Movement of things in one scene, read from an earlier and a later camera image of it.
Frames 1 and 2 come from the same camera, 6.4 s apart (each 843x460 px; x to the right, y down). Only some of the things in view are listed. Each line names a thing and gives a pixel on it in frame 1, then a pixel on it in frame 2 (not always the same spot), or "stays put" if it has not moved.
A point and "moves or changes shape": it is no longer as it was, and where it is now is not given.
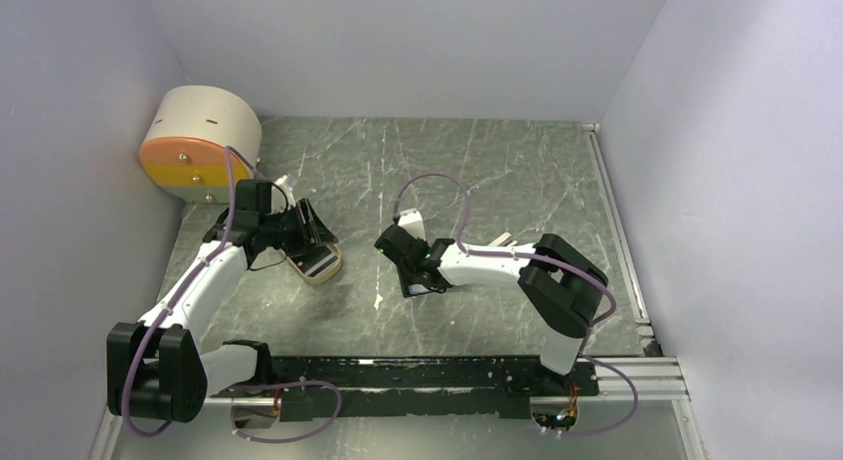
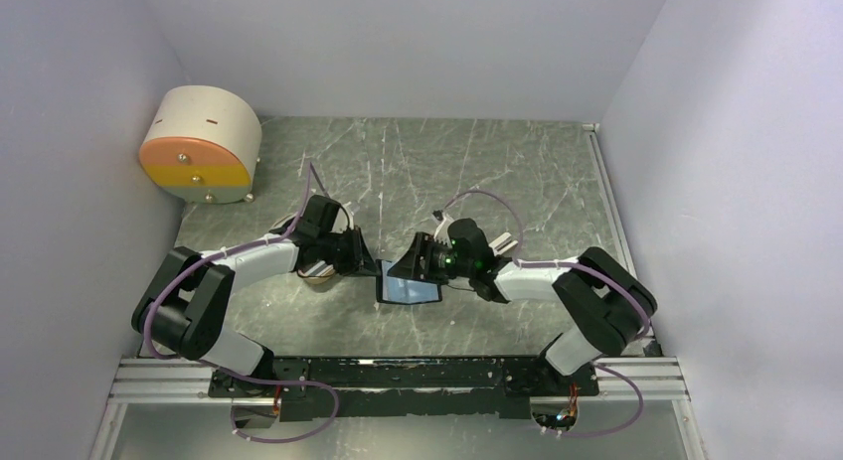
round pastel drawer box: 193,128 stays put
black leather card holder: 414,287 moves or changes shape
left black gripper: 317,231 → 361,260
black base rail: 416,388 stays put
